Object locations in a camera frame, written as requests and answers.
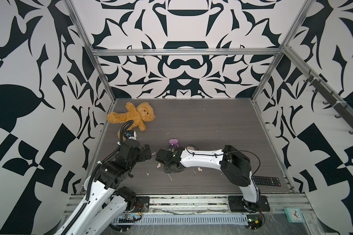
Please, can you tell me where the purple earbud charging case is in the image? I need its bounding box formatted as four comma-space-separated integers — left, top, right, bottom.
169, 139, 179, 149

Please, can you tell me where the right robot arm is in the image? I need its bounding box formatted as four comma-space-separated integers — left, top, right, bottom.
156, 145, 261, 205

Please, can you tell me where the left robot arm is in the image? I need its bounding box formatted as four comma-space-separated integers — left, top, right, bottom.
56, 120, 152, 235

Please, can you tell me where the brown teddy bear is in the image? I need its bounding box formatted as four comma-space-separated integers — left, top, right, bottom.
107, 102, 156, 131

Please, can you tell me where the black remote control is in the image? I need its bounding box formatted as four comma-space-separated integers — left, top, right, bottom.
252, 176, 281, 187

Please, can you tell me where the small green desk clock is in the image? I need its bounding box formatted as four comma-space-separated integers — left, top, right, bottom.
284, 207, 305, 223

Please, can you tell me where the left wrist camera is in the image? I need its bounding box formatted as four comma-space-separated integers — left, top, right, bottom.
123, 130, 137, 140

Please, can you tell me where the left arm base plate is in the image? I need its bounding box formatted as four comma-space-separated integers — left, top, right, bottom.
134, 196, 150, 212

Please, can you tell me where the white cable duct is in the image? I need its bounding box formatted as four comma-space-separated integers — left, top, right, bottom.
112, 214, 248, 226

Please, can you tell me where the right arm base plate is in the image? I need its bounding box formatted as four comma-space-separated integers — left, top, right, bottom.
228, 195, 270, 213

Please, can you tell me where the aluminium frame corner post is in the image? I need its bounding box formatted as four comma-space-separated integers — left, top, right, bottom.
251, 52, 283, 103

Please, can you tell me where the wall hook rail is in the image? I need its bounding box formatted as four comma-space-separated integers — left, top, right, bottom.
304, 69, 353, 135

